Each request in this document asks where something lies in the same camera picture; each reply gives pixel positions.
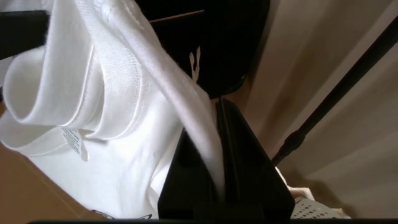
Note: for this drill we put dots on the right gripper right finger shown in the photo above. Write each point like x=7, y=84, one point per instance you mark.
x=255, y=186

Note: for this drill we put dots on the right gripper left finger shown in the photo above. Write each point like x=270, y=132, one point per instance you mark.
x=186, y=193

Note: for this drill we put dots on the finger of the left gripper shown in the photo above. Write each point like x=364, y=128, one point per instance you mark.
x=21, y=34

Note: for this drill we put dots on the white shirt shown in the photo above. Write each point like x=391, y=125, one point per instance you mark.
x=109, y=140

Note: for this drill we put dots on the black shorts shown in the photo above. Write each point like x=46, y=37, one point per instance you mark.
x=230, y=46

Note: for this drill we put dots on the pink clothes hanger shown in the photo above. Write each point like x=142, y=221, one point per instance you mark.
x=177, y=16

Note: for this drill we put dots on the white laundry basket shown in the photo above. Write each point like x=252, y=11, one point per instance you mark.
x=314, y=210

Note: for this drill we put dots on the black clothes rack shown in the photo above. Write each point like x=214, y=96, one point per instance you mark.
x=342, y=87

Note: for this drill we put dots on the beige curtain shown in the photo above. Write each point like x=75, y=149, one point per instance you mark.
x=326, y=77

